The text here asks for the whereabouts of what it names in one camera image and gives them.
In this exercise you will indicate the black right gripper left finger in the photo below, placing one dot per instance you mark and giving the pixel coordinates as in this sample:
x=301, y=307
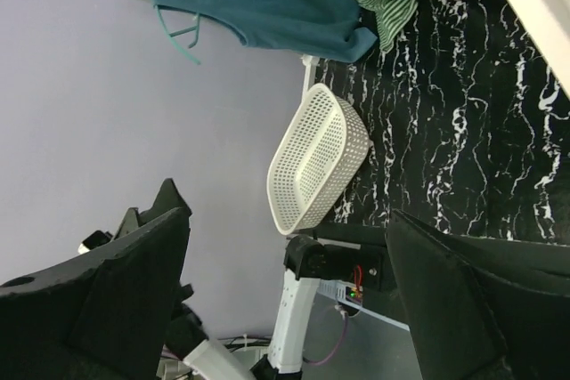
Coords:
x=100, y=315

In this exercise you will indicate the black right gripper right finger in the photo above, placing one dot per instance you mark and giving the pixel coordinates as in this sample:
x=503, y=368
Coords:
x=481, y=308

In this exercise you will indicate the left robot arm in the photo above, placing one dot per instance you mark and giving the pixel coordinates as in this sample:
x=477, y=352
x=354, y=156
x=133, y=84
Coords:
x=188, y=340

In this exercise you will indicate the teal plastic hanger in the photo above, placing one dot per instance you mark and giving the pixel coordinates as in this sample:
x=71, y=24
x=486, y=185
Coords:
x=183, y=39

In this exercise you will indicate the teal tank top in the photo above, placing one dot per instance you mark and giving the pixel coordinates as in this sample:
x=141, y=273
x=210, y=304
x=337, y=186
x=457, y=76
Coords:
x=290, y=25

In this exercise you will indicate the white perforated plastic basket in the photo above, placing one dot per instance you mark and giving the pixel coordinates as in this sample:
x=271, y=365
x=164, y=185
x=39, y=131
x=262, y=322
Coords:
x=319, y=155

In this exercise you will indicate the black mounting base plate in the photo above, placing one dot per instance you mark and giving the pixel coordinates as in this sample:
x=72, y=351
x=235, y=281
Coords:
x=360, y=248

